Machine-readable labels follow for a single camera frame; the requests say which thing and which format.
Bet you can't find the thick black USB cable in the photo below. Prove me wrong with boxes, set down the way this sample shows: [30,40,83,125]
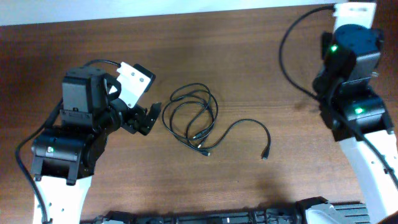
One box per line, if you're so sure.
[161,82,219,157]

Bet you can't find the thin black USB cable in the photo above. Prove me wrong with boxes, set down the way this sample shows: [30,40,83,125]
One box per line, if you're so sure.
[198,118,272,161]

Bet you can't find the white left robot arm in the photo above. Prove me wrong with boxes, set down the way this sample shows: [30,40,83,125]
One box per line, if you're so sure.
[31,62,161,223]

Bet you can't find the black right camera cable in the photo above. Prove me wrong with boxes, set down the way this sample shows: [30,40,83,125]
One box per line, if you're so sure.
[278,4,398,187]

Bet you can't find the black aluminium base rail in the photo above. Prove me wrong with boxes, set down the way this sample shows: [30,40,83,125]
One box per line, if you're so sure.
[81,197,371,224]

